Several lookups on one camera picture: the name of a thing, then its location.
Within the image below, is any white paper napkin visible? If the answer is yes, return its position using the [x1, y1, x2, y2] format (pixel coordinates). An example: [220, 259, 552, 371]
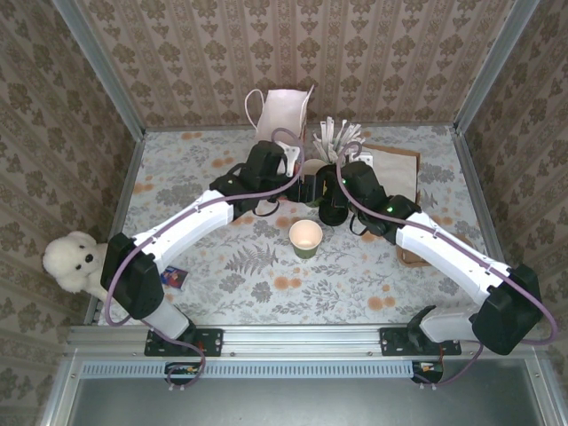
[361, 146, 418, 205]

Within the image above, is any green paper coffee cup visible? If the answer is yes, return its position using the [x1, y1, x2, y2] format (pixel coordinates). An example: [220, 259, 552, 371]
[288, 218, 324, 261]

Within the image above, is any white red-printed paper gift bag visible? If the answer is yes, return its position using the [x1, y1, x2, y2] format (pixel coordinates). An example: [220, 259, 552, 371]
[245, 86, 316, 154]

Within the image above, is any mint green straw holder cup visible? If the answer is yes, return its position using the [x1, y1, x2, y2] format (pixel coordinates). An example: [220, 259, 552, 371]
[319, 149, 357, 170]

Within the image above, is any blue snack packet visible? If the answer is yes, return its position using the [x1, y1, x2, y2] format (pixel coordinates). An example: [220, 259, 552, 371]
[158, 264, 187, 292]

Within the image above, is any small black controller board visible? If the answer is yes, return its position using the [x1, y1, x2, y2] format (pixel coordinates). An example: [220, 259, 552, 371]
[164, 360, 201, 386]
[411, 359, 445, 385]

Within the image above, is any grey metal panel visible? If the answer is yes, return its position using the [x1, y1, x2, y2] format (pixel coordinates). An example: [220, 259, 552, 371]
[66, 376, 549, 426]

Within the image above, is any white teddy bear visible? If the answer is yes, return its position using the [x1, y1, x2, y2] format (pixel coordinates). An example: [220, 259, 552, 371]
[43, 230, 110, 303]

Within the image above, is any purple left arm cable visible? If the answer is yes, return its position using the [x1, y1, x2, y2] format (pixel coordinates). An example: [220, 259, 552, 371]
[105, 127, 307, 394]

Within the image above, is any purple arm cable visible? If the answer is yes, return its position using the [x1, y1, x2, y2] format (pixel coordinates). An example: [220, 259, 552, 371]
[105, 127, 307, 394]
[335, 141, 559, 388]

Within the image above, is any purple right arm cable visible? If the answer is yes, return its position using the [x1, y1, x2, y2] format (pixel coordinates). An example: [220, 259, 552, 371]
[335, 141, 559, 388]

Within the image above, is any aluminium table back rail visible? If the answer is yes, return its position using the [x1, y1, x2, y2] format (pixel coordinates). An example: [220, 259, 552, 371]
[142, 123, 459, 133]

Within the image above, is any aluminium mounting rail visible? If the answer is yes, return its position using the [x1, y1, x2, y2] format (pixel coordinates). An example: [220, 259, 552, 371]
[66, 322, 546, 358]

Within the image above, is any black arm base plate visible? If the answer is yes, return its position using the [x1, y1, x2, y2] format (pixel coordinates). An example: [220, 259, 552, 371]
[145, 327, 224, 358]
[379, 327, 462, 358]

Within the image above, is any grey slotted cable duct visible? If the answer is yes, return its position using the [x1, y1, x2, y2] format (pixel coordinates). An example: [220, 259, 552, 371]
[82, 359, 440, 379]

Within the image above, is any aluminium frame post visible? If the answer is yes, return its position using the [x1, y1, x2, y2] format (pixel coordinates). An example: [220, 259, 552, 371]
[453, 0, 540, 134]
[51, 0, 147, 139]

